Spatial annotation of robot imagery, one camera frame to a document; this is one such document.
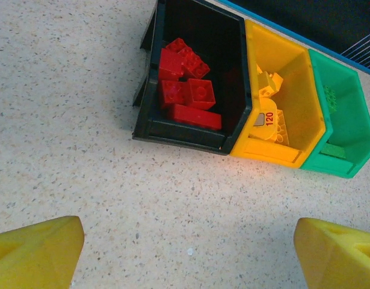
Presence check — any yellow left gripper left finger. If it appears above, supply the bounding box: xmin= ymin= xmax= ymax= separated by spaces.
xmin=0 ymin=215 xmax=85 ymax=289

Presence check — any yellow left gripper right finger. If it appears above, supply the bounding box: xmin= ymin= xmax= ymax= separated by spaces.
xmin=294 ymin=217 xmax=370 ymax=289

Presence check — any green plastic bin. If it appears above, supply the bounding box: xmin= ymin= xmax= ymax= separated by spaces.
xmin=300 ymin=48 xmax=370 ymax=179

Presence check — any yellow lego printed 120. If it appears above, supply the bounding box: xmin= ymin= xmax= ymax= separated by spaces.
xmin=250 ymin=98 xmax=279 ymax=140

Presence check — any long red lego brick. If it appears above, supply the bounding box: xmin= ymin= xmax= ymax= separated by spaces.
xmin=167 ymin=104 xmax=223 ymax=131

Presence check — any black plastic bin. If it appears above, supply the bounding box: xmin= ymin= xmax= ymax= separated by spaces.
xmin=132 ymin=0 xmax=253 ymax=157

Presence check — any yellow plastic bin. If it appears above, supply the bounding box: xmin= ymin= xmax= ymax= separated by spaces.
xmin=229 ymin=19 xmax=327 ymax=169

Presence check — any blue table edge strip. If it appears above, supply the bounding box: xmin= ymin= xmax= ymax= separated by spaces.
xmin=216 ymin=0 xmax=370 ymax=75

